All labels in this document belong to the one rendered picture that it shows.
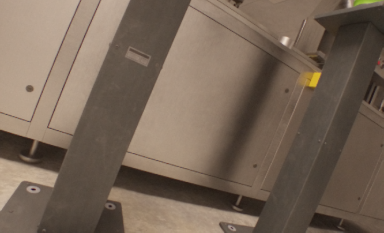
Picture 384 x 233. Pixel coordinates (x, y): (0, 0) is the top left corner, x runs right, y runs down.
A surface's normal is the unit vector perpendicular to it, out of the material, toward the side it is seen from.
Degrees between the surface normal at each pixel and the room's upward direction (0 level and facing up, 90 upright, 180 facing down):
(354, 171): 90
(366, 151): 90
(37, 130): 90
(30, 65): 90
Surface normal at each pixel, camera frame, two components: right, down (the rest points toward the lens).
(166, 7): 0.35, 0.16
